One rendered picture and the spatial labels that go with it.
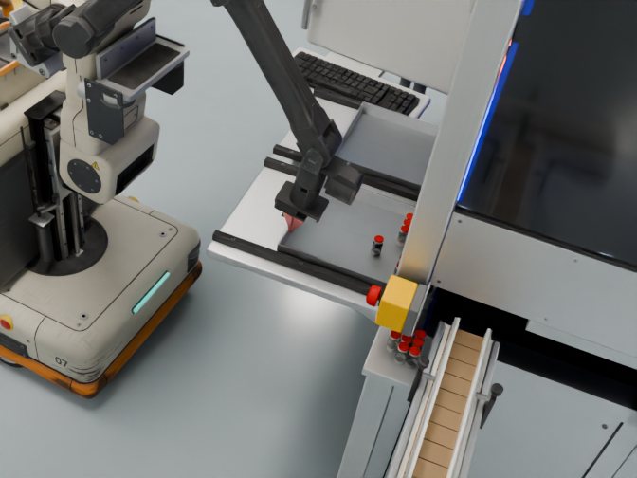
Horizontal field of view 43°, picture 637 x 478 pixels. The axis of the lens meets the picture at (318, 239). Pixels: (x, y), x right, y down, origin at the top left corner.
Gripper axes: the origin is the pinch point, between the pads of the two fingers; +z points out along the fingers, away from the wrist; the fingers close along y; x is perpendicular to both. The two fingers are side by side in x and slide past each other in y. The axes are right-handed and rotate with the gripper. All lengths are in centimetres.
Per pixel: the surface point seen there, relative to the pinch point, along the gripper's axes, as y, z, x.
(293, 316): 4, 92, 53
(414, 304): 28.5, -16.2, -20.0
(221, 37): -93, 108, 205
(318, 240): 6.2, 2.4, 2.6
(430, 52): 9, -1, 87
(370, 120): 3, 3, 51
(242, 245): -7.6, 2.9, -8.1
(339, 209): 7.0, 2.4, 14.5
